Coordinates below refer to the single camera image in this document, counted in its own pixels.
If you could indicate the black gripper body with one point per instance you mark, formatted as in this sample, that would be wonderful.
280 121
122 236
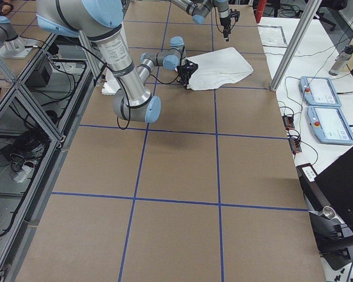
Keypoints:
183 71
224 21

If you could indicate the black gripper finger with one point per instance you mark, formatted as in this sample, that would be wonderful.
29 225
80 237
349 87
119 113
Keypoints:
184 84
226 36

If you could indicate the white long-sleeve printed shirt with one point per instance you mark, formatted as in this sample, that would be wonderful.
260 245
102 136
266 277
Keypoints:
224 66

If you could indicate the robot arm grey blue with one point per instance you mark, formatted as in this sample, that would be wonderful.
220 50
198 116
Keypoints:
101 22
199 12

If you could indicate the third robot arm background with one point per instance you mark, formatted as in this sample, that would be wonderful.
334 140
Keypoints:
12 45

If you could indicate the clear plastic bag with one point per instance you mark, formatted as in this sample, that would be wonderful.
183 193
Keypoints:
272 36

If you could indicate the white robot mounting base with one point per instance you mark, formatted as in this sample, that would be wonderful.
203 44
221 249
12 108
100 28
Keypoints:
111 86

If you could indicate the black orange connector box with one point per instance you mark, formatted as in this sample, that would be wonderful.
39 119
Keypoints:
288 121
295 146

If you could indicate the far teach pendant tablet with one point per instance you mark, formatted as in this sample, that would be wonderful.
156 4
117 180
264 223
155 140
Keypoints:
319 91

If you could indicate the teach pendant tablet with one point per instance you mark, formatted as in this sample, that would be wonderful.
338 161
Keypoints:
319 91
329 125

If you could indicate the grey water bottle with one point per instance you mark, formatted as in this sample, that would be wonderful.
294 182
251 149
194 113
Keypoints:
341 60

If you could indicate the near teach pendant tablet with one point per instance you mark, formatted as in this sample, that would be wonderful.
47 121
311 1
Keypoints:
329 125

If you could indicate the black laptop computer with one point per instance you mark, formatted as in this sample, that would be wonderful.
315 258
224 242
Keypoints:
330 192

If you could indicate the grey aluminium frame post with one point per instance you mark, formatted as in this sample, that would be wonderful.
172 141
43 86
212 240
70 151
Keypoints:
301 29

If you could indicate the aluminium frame side rack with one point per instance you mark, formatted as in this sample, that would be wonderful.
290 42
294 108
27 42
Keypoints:
40 108

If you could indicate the black camera stand device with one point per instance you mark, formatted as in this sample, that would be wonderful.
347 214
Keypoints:
334 240

